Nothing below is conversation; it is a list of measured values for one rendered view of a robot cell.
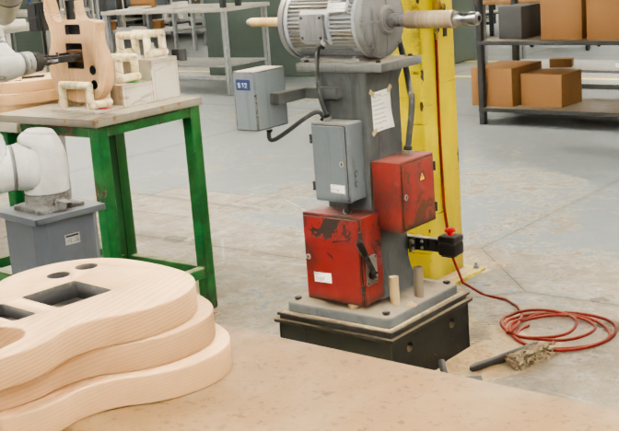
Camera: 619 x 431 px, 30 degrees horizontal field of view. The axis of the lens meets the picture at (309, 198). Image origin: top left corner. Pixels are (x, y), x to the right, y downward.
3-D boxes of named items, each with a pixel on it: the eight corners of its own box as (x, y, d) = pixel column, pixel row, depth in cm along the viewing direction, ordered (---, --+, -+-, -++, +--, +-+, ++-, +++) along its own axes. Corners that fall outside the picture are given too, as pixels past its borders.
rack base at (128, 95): (155, 102, 469) (152, 79, 467) (124, 109, 457) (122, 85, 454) (110, 99, 486) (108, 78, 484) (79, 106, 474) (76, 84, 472)
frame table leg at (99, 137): (133, 350, 456) (108, 125, 436) (122, 355, 452) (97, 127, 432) (123, 347, 460) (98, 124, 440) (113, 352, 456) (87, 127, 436)
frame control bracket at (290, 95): (314, 96, 398) (313, 85, 397) (279, 105, 384) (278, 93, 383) (305, 96, 401) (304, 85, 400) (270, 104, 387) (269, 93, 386)
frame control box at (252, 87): (332, 140, 392) (326, 64, 386) (292, 151, 375) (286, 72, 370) (276, 136, 407) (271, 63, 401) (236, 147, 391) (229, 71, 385)
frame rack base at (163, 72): (181, 97, 480) (177, 55, 476) (154, 102, 468) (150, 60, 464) (136, 95, 497) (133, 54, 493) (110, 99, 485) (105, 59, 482)
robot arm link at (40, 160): (75, 192, 391) (67, 127, 386) (20, 199, 385) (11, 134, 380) (66, 183, 406) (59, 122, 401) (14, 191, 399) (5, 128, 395)
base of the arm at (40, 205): (46, 216, 381) (44, 201, 380) (12, 209, 397) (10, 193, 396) (92, 205, 393) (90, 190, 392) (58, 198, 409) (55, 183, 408)
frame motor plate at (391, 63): (422, 64, 393) (421, 52, 392) (381, 73, 375) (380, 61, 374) (337, 63, 415) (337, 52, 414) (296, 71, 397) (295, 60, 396)
